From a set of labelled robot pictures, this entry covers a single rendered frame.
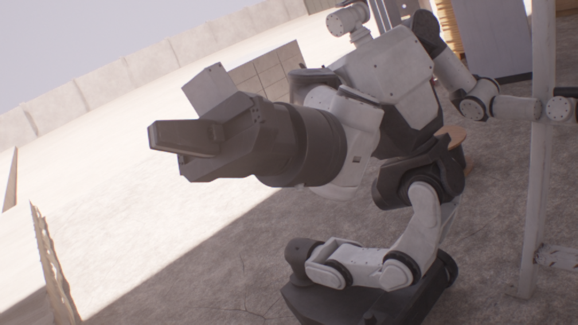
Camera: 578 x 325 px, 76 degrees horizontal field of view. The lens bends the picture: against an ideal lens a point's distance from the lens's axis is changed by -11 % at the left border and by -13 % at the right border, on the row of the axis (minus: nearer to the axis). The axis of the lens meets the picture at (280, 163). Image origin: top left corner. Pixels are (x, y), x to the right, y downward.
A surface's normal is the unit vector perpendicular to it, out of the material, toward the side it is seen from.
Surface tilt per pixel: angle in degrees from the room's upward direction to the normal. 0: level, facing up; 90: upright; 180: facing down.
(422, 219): 90
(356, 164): 111
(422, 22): 70
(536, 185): 87
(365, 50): 30
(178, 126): 77
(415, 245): 90
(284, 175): 59
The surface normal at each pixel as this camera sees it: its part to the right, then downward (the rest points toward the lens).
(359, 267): -0.67, 0.48
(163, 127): 0.69, -0.31
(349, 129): -0.31, -0.29
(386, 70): 0.39, -0.11
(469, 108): -0.66, 0.68
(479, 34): -0.49, 0.47
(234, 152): -0.69, -0.03
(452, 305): -0.36, -0.87
